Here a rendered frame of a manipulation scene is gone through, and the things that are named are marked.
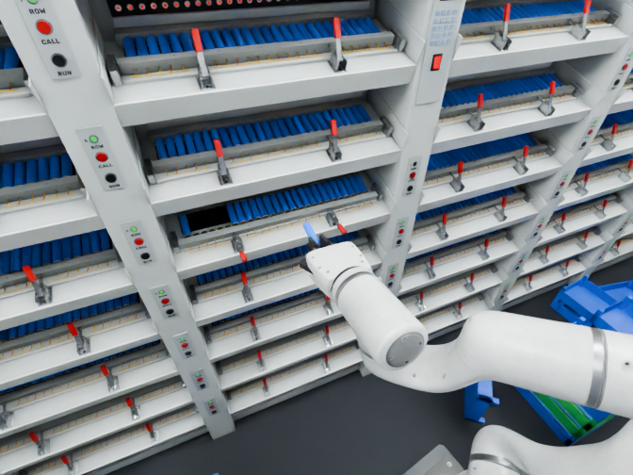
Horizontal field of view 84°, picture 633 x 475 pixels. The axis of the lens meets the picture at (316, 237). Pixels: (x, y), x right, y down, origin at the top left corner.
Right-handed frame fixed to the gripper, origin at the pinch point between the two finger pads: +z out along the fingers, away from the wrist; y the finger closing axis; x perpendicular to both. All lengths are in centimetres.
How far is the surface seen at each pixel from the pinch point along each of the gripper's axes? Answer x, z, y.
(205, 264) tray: 8.6, 18.9, 23.4
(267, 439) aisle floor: 105, 31, 19
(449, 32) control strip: -37, 10, -37
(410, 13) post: -41, 15, -30
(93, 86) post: -34.1, 9.6, 32.1
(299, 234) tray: 7.7, 20.4, -1.8
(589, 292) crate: 96, 31, -166
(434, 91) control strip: -24.8, 12.3, -36.1
